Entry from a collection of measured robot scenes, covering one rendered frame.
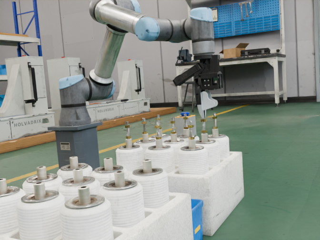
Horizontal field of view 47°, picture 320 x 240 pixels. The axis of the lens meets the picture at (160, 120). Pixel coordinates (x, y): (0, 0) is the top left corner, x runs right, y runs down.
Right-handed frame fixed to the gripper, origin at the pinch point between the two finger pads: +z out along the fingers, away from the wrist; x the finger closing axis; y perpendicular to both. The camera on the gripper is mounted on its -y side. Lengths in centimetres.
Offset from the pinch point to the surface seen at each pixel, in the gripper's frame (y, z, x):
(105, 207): -1, 10, -66
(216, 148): 5.0, 11.7, -1.6
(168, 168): -8.3, 16.0, -13.4
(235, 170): 8.9, 21.5, 8.3
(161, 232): 4, 20, -52
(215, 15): -110, -119, 502
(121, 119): -175, 28, 265
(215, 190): 7.1, 22.3, -14.1
